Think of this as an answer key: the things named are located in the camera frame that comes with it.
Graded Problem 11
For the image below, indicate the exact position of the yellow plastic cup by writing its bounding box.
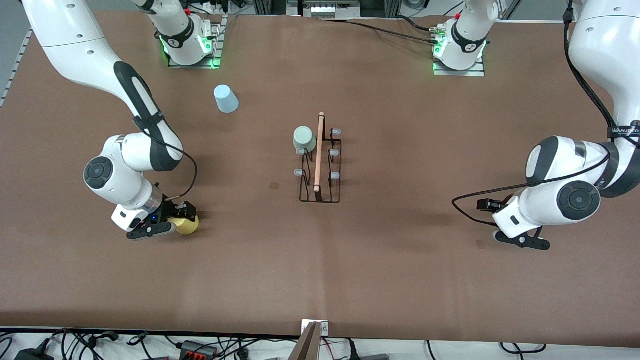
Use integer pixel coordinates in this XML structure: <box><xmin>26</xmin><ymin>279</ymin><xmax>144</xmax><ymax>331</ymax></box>
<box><xmin>170</xmin><ymin>215</ymin><xmax>200</xmax><ymax>236</ymax></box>

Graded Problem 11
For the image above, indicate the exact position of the pale green plastic cup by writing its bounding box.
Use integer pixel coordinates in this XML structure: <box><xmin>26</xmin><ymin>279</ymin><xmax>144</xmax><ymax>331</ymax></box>
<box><xmin>293</xmin><ymin>125</ymin><xmax>317</xmax><ymax>154</ymax></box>

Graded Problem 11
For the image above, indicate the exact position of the black wire cup holder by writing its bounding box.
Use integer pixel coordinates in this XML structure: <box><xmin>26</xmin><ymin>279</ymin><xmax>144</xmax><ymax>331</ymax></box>
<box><xmin>295</xmin><ymin>111</ymin><xmax>344</xmax><ymax>204</ymax></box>

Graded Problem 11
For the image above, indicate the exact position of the light blue plastic cup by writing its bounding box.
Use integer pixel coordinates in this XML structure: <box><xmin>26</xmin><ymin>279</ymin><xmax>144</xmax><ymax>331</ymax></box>
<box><xmin>213</xmin><ymin>84</ymin><xmax>240</xmax><ymax>114</ymax></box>

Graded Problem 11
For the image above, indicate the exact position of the black orange connector block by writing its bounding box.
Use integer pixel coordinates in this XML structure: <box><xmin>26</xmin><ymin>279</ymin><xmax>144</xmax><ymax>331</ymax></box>
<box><xmin>179</xmin><ymin>340</ymin><xmax>219</xmax><ymax>359</ymax></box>

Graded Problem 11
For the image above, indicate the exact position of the brown table cover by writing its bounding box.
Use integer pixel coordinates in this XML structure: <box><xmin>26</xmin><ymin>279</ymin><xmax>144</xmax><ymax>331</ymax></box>
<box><xmin>0</xmin><ymin>11</ymin><xmax>640</xmax><ymax>348</ymax></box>

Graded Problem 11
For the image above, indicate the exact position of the black power adapter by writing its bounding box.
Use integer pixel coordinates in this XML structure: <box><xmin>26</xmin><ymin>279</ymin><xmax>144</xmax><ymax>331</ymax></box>
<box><xmin>14</xmin><ymin>346</ymin><xmax>56</xmax><ymax>360</ymax></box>

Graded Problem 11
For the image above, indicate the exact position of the grey-brown wedge bar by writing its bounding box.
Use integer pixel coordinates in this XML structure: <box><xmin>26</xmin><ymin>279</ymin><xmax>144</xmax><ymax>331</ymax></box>
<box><xmin>287</xmin><ymin>321</ymin><xmax>321</xmax><ymax>360</ymax></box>

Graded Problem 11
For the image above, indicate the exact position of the white power strip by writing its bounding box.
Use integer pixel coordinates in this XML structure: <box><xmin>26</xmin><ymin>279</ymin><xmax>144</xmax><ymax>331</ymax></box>
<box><xmin>192</xmin><ymin>0</ymin><xmax>237</xmax><ymax>15</ymax></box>

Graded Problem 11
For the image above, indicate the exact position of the grey control box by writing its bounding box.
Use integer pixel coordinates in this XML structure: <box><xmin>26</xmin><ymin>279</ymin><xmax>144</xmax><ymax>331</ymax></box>
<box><xmin>286</xmin><ymin>0</ymin><xmax>362</xmax><ymax>20</ymax></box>

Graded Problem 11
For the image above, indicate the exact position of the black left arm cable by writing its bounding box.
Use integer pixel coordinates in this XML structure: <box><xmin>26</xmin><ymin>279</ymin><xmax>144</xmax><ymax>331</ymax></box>
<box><xmin>452</xmin><ymin>0</ymin><xmax>640</xmax><ymax>229</ymax></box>

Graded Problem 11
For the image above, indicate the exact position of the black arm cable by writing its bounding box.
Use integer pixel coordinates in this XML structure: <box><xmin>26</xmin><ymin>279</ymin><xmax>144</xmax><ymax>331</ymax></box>
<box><xmin>452</xmin><ymin>0</ymin><xmax>640</xmax><ymax>229</ymax></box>
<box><xmin>132</xmin><ymin>119</ymin><xmax>199</xmax><ymax>202</ymax></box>

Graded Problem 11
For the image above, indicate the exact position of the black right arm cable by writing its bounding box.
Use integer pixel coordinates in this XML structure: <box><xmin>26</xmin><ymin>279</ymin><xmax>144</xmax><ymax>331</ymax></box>
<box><xmin>132</xmin><ymin>119</ymin><xmax>199</xmax><ymax>202</ymax></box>

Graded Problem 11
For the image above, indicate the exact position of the tangled black cable bundle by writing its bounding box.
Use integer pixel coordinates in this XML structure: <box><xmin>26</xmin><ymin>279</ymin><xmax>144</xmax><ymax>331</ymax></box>
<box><xmin>0</xmin><ymin>327</ymin><xmax>301</xmax><ymax>360</ymax></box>

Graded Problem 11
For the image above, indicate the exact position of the looped black cable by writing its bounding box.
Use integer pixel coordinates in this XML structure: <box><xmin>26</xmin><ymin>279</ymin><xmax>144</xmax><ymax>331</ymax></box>
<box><xmin>500</xmin><ymin>342</ymin><xmax>547</xmax><ymax>354</ymax></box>

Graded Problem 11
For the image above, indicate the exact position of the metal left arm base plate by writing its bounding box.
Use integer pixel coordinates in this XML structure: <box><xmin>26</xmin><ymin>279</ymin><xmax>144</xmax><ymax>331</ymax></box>
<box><xmin>433</xmin><ymin>54</ymin><xmax>486</xmax><ymax>77</ymax></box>

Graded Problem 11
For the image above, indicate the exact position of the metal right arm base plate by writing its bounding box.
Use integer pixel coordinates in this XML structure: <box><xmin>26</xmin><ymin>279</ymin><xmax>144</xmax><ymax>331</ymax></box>
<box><xmin>167</xmin><ymin>15</ymin><xmax>224</xmax><ymax>69</ymax></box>

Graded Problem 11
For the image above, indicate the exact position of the small silver metal bracket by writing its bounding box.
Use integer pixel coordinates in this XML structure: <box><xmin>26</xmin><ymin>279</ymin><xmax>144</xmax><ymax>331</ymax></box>
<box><xmin>301</xmin><ymin>319</ymin><xmax>330</xmax><ymax>337</ymax></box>

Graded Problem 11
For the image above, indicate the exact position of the silver perforated edge rail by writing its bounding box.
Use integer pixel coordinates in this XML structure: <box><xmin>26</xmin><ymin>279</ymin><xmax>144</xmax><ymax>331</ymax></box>
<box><xmin>0</xmin><ymin>29</ymin><xmax>33</xmax><ymax>109</ymax></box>

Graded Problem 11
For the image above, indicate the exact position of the short black table cable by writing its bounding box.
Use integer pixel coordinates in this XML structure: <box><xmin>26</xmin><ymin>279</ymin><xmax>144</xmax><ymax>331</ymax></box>
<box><xmin>347</xmin><ymin>14</ymin><xmax>435</xmax><ymax>33</ymax></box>

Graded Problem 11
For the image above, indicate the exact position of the long black table cable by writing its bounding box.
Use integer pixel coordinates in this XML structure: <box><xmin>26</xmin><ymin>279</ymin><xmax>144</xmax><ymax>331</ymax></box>
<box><xmin>319</xmin><ymin>18</ymin><xmax>441</xmax><ymax>47</ymax></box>

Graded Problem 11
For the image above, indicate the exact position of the black frame post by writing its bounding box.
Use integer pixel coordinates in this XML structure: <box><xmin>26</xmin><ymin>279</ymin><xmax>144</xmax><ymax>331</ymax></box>
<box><xmin>360</xmin><ymin>0</ymin><xmax>402</xmax><ymax>18</ymax></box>

